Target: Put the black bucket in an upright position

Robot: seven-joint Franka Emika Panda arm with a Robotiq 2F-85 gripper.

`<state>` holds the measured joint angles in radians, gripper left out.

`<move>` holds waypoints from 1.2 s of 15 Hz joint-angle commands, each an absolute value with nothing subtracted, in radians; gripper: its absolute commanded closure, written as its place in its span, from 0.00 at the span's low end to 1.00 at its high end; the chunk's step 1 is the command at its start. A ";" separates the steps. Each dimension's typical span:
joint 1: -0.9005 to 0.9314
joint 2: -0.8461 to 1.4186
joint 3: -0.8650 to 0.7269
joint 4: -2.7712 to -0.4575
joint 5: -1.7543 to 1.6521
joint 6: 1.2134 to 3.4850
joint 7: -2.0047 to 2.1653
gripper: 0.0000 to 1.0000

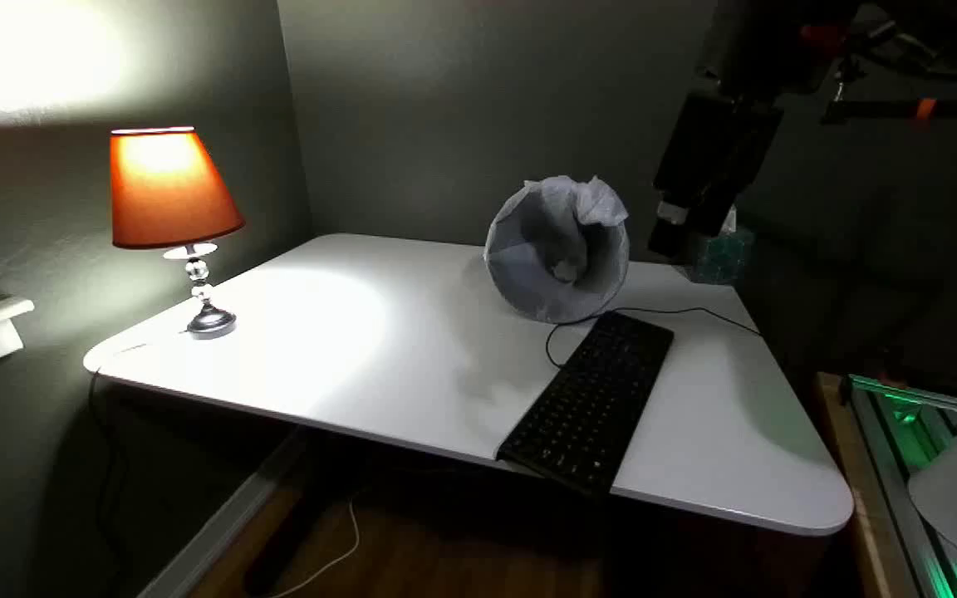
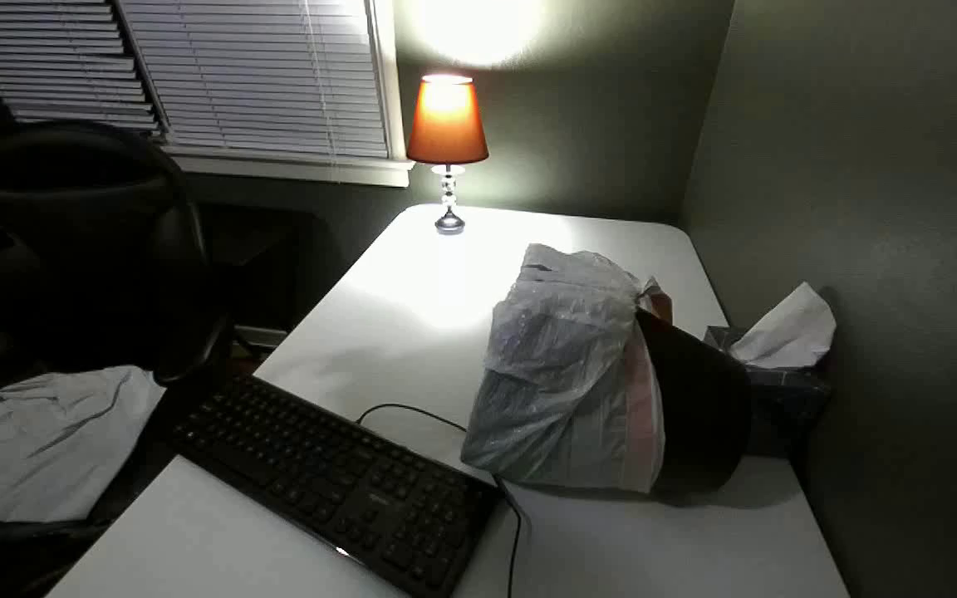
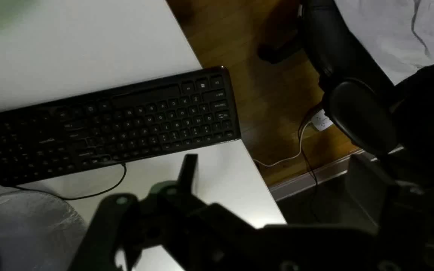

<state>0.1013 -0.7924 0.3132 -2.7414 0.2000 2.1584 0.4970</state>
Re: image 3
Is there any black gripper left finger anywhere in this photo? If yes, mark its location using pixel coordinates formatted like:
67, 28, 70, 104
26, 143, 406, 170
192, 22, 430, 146
69, 152, 213, 271

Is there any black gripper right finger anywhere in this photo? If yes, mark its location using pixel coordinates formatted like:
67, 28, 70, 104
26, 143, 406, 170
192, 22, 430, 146
344, 150, 434, 271

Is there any translucent white plastic liner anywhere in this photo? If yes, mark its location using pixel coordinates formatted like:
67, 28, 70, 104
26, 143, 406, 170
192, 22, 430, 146
0, 192, 88, 271

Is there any black bucket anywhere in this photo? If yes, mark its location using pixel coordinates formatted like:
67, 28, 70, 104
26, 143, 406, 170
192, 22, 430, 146
0, 192, 88, 271

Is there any black computer keyboard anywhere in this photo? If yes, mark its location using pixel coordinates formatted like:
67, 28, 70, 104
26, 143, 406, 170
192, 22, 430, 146
0, 64, 242, 188

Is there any grey metal floor beam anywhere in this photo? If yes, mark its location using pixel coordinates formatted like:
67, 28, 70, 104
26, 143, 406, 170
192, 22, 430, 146
268, 144, 405, 203

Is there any black office chair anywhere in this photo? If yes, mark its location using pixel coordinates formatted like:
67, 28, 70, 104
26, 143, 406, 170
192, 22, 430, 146
255, 0, 434, 201

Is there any white crumpled cloth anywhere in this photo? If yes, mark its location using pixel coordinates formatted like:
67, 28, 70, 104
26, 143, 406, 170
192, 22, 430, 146
334, 0, 434, 86

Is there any black keyboard cable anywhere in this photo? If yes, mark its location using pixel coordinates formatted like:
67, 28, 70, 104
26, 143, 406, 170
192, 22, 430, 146
0, 161, 129, 201

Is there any thin white floor cable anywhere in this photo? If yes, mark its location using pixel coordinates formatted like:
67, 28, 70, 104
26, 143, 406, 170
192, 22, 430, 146
252, 110, 334, 170

